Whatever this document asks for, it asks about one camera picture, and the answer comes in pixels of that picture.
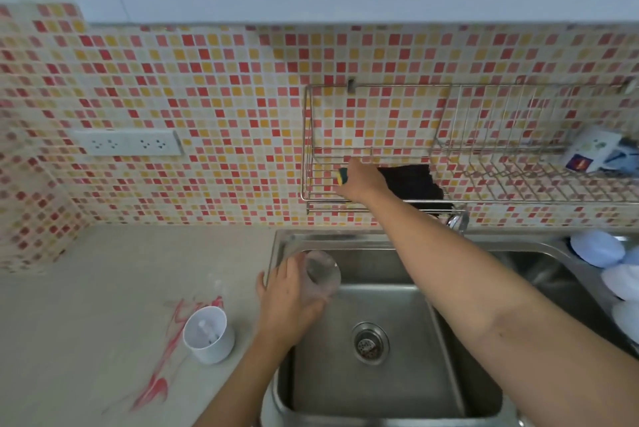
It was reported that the blue white packet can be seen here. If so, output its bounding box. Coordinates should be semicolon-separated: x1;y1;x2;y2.
599;135;639;177

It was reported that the metal sink drain strainer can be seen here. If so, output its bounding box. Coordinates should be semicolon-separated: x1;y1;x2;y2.
351;322;390;365

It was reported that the person's left forearm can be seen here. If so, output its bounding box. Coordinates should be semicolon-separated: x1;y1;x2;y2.
192;329;301;427

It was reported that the white wall power outlet strip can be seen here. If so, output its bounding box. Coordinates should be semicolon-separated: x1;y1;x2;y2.
70;129;181;157

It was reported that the person's right hand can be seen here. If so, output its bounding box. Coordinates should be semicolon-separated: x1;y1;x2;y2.
335;158;391;203

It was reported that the person's right forearm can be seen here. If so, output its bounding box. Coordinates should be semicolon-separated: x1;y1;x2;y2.
368;186;639;427

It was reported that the person's left hand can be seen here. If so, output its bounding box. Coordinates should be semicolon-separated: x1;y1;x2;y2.
256;252;331;349

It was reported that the metal wire dish rack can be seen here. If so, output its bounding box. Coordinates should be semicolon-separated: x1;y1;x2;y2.
300;77;639;215

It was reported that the white plastic cup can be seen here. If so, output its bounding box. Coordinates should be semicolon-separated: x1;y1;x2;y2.
182;306;236;365

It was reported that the clear drinking glass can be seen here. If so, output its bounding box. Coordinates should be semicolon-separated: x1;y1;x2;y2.
299;249;342;307

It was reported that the black cloth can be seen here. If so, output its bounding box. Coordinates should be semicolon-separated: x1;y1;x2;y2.
375;164;455;213

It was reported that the white packet with red label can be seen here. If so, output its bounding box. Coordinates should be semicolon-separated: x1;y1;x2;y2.
560;125;625;174

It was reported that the chrome faucet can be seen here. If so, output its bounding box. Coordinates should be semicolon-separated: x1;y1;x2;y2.
440;210;470;235

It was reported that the stainless steel sink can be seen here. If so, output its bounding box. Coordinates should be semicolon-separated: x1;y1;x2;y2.
260;228;639;427

